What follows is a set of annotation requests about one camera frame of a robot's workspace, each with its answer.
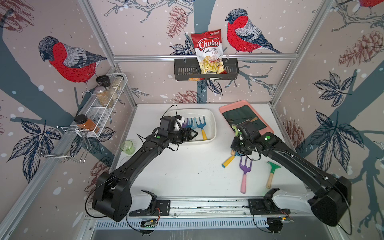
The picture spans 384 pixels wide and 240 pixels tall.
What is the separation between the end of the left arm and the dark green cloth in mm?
460

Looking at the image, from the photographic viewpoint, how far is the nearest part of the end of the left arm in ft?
2.28

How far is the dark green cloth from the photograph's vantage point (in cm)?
110

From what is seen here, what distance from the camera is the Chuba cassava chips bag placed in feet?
2.73
